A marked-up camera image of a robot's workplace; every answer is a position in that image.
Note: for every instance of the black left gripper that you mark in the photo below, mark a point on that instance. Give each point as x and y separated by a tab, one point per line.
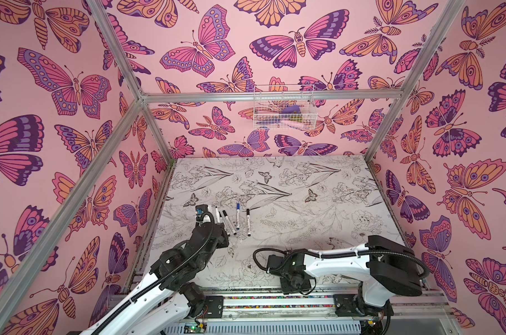
219	236

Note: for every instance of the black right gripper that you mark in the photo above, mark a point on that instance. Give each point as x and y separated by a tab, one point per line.
272	262

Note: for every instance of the white marker pen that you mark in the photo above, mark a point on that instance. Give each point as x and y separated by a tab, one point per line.
218	215
248	223
229	224
237	223

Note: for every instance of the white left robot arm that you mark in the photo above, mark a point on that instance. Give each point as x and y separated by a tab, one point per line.
174	269

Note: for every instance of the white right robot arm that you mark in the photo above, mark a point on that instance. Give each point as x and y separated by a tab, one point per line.
383	268

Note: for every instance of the green circuit board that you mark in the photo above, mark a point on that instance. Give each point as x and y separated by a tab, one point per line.
195	328

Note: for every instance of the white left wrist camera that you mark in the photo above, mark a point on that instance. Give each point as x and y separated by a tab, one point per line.
204	214

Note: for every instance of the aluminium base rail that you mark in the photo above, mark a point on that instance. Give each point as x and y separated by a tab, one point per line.
271	312

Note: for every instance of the white wire basket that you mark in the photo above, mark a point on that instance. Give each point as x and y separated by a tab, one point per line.
300	115

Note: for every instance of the aluminium frame left beam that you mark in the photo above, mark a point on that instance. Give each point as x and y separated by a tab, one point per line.
19	284

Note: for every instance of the aluminium frame crossbar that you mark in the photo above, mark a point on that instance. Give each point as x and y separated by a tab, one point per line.
296	95

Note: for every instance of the aluminium frame post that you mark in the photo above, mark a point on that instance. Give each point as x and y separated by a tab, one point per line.
102	20
437	34

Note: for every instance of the aluminium frame right post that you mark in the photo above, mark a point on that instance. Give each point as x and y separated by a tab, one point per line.
437	34

